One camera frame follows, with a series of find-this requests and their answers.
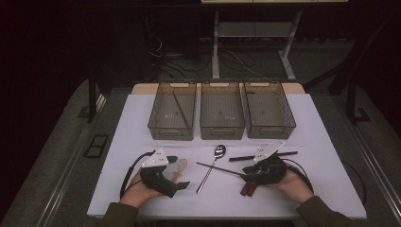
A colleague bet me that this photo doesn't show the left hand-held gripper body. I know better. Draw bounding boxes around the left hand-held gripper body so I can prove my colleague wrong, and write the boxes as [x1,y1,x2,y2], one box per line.
[139,147,180,199]

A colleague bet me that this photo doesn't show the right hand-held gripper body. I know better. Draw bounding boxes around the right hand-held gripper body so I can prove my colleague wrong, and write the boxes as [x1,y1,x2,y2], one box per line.
[248,141,288,186]

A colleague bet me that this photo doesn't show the wooden-handled knife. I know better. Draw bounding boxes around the wooden-handled knife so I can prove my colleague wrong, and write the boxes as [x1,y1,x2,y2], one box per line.
[246,182,258,198]

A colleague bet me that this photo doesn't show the black chopstick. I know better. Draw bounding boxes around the black chopstick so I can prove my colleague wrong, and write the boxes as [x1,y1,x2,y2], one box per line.
[228,150,299,163]

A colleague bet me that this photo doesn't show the metal spoon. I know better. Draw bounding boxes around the metal spoon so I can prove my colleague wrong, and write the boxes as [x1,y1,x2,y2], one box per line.
[195,144,228,195]

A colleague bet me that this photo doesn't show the smoky transparent plastic bin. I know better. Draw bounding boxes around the smoky transparent plastic bin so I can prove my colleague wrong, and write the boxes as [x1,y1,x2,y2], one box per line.
[147,79,199,142]
[199,79,247,141]
[240,78,298,140]

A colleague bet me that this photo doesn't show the person's left hand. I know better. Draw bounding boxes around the person's left hand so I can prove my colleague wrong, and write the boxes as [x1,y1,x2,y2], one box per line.
[119,169,164,209]

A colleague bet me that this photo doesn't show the person's right hand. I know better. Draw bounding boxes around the person's right hand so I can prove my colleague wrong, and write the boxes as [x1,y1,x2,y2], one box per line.
[267,163,315,204]

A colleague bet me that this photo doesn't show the white table mat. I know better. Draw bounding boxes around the white table mat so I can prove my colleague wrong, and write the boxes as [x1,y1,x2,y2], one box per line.
[86,93,368,220]

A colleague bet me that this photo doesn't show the wooden table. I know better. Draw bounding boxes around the wooden table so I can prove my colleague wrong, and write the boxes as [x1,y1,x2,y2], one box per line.
[131,81,306,96]

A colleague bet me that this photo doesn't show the black metal stand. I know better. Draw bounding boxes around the black metal stand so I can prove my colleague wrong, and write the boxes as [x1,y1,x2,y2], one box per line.
[87,67,113,124]
[345,79,373,126]

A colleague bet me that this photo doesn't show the left hand-held gripper black cable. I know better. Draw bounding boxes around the left hand-held gripper black cable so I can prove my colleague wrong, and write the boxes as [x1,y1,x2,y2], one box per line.
[119,149,156,200]

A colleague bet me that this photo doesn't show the hand-held gripper black cable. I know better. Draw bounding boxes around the hand-held gripper black cable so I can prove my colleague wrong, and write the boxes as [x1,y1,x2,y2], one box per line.
[119,149,156,200]
[281,158,315,194]

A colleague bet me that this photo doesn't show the right hand-held gripper black cable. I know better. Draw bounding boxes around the right hand-held gripper black cable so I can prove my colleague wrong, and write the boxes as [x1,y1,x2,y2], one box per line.
[281,158,315,194]

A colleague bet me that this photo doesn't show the aluminium floor rail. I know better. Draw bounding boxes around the aluminium floor rail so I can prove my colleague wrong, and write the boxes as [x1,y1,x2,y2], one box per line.
[345,122,401,217]
[37,126,93,227]

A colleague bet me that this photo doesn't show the thin black cable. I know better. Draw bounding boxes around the thin black cable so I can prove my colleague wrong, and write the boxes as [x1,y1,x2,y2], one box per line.
[341,160,369,206]

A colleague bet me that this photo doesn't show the bundle of floor cables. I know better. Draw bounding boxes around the bundle of floor cables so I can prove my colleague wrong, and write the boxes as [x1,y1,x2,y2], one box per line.
[145,33,270,80]

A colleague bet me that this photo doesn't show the grey metal desk frame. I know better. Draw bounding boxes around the grey metal desk frame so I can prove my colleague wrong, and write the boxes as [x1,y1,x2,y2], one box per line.
[211,10,304,81]

